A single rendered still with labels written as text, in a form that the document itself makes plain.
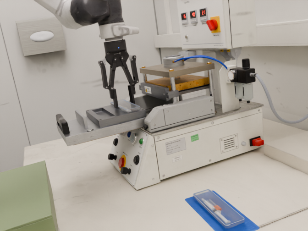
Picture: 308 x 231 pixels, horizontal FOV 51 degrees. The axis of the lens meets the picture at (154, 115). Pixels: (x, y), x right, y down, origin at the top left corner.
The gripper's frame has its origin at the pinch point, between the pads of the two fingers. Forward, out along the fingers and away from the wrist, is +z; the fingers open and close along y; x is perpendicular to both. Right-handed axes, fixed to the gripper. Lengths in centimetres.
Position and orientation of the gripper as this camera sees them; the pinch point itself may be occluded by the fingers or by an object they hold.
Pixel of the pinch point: (123, 97)
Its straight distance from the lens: 116.1
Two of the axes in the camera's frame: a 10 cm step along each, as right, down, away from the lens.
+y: -9.1, 2.2, -3.5
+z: 1.3, 9.6, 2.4
